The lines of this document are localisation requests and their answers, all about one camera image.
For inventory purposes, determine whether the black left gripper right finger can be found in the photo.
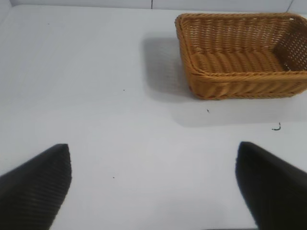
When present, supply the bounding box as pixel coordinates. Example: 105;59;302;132
236;141;307;230

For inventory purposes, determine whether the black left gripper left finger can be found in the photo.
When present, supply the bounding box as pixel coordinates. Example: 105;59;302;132
0;143;72;230

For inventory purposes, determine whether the brown woven wicker basket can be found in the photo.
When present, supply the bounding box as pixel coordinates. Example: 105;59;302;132
175;12;307;100

